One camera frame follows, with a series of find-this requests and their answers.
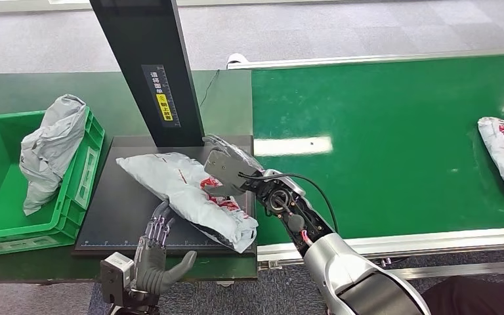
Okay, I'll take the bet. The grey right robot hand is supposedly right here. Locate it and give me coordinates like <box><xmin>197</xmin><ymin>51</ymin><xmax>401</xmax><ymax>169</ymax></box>
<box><xmin>201</xmin><ymin>135</ymin><xmax>264</xmax><ymax>173</ymax></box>

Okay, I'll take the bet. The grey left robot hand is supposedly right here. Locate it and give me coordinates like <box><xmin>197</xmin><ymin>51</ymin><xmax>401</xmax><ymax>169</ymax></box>
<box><xmin>132</xmin><ymin>199</ymin><xmax>198</xmax><ymax>297</ymax></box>

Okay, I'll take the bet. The white package with red print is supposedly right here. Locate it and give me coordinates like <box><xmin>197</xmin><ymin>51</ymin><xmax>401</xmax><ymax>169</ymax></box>
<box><xmin>116</xmin><ymin>152</ymin><xmax>259</xmax><ymax>255</ymax></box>

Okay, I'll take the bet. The white conveyor end cap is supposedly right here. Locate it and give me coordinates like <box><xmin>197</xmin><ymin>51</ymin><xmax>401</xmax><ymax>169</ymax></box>
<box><xmin>227</xmin><ymin>52</ymin><xmax>249</xmax><ymax>70</ymax></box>

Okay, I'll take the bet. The black inbound scanner machine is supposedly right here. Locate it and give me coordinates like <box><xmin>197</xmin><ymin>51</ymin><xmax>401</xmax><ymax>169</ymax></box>
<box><xmin>72</xmin><ymin>0</ymin><xmax>257</xmax><ymax>257</ymax></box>

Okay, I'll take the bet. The green conveyor belt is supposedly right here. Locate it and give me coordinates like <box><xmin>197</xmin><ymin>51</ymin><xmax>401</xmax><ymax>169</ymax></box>
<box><xmin>251</xmin><ymin>52</ymin><xmax>504</xmax><ymax>247</ymax></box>

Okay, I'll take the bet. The plain grey plastic package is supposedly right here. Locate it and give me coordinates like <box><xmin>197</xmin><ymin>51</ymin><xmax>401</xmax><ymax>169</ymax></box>
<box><xmin>19</xmin><ymin>94</ymin><xmax>88</xmax><ymax>217</ymax></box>

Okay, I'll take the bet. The black and yellow label sticker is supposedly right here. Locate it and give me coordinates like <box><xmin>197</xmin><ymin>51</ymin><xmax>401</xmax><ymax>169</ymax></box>
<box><xmin>140</xmin><ymin>64</ymin><xmax>182</xmax><ymax>128</ymax></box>

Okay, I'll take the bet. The green plastic crate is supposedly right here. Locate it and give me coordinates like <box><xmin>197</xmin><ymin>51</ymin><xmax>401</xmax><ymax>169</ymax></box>
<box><xmin>0</xmin><ymin>108</ymin><xmax>106</xmax><ymax>259</ymax></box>

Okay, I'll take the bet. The person's leg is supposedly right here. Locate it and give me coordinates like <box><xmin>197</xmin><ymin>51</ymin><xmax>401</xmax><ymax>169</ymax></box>
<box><xmin>421</xmin><ymin>274</ymin><xmax>504</xmax><ymax>315</ymax></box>

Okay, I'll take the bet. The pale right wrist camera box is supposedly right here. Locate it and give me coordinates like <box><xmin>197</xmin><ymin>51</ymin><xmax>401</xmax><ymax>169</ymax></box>
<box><xmin>199</xmin><ymin>148</ymin><xmax>257</xmax><ymax>199</ymax></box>

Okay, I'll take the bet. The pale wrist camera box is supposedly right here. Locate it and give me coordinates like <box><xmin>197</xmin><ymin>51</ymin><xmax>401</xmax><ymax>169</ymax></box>
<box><xmin>199</xmin><ymin>148</ymin><xmax>257</xmax><ymax>199</ymax></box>
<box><xmin>100</xmin><ymin>253</ymin><xmax>135</xmax><ymax>305</ymax></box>

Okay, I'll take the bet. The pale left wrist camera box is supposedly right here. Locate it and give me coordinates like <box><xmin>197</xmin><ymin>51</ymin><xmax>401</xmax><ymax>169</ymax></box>
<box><xmin>100</xmin><ymin>253</ymin><xmax>135</xmax><ymax>305</ymax></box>

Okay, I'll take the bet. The thin black cable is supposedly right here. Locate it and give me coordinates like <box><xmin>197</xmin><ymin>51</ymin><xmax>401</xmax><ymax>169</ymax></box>
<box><xmin>199</xmin><ymin>69</ymin><xmax>221</xmax><ymax>109</ymax></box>

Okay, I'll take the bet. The aluminium conveyor side rail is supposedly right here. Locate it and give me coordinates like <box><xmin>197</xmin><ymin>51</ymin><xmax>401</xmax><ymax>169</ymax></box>
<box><xmin>257</xmin><ymin>226</ymin><xmax>504</xmax><ymax>279</ymax></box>
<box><xmin>226</xmin><ymin>47</ymin><xmax>504</xmax><ymax>70</ymax></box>

